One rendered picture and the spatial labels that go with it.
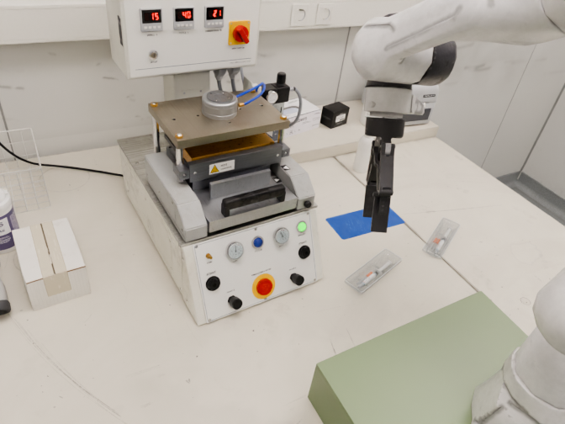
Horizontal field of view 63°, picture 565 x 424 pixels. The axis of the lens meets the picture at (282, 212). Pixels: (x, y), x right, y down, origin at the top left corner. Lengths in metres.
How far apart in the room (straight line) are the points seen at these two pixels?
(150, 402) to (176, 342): 0.14
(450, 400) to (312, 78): 1.32
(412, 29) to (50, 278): 0.84
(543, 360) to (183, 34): 0.93
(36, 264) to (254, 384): 0.53
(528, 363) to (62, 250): 0.93
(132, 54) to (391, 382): 0.85
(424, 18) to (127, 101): 1.11
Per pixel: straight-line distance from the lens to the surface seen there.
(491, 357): 1.02
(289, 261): 1.11
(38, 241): 1.18
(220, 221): 0.99
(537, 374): 0.80
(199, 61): 1.17
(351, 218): 1.40
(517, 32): 0.69
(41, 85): 1.57
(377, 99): 0.90
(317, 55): 1.86
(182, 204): 0.97
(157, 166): 1.09
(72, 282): 1.12
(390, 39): 0.77
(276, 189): 1.01
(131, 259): 1.22
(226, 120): 1.05
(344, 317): 1.12
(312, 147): 1.62
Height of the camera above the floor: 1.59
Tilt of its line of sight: 38 degrees down
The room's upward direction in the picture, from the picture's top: 8 degrees clockwise
